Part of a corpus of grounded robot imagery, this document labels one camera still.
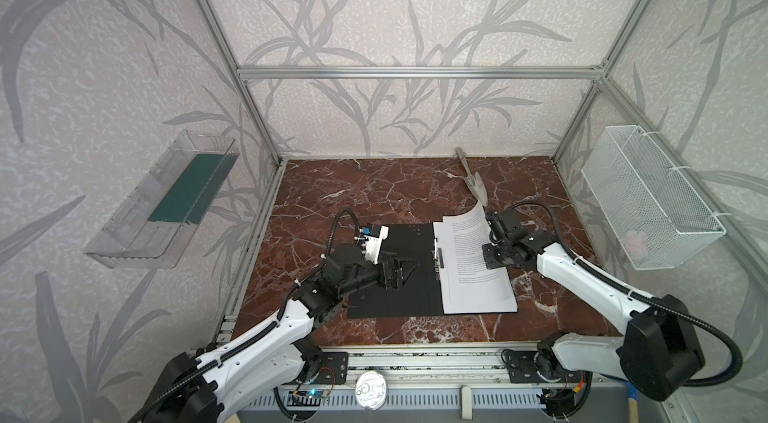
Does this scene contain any round metal can lid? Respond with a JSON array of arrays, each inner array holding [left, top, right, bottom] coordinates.
[[354, 371, 387, 410]]

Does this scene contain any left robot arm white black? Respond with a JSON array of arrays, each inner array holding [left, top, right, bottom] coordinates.
[[131, 244, 419, 422]]

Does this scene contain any green circuit board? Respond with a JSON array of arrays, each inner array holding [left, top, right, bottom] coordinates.
[[286, 386, 333, 408]]

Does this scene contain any blue shovel wooden handle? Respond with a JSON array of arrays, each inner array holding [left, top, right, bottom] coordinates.
[[625, 383, 639, 423]]

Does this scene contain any clear plastic wall tray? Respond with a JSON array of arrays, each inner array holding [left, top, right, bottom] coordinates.
[[84, 130, 240, 269]]

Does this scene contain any metal lever clip mechanism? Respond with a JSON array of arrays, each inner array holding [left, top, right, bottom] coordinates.
[[434, 238, 444, 272]]

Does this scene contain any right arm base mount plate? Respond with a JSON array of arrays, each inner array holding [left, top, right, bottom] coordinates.
[[500, 349, 582, 386]]

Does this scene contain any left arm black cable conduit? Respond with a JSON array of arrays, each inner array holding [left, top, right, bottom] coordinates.
[[128, 208, 364, 423]]

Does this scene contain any black folder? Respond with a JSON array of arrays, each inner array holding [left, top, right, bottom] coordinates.
[[347, 223, 521, 320]]

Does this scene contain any pink object in basket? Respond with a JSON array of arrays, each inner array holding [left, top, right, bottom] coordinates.
[[622, 230, 649, 263]]

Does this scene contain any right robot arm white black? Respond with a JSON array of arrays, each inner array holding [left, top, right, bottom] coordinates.
[[482, 209, 705, 401]]

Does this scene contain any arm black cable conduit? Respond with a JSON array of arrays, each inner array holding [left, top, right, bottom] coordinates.
[[509, 200, 744, 388], [128, 208, 364, 423]]

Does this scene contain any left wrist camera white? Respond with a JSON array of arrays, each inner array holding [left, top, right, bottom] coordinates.
[[355, 224, 389, 265]]

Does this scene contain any metal garden trowel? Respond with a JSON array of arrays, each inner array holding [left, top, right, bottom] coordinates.
[[456, 147, 488, 207]]

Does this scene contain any white wire mesh basket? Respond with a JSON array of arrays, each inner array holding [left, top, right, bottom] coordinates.
[[582, 125, 727, 271]]

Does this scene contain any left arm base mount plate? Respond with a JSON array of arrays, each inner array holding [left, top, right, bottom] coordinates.
[[307, 352, 349, 386]]

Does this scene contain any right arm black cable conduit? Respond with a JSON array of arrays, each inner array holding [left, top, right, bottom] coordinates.
[[509, 200, 744, 388]]

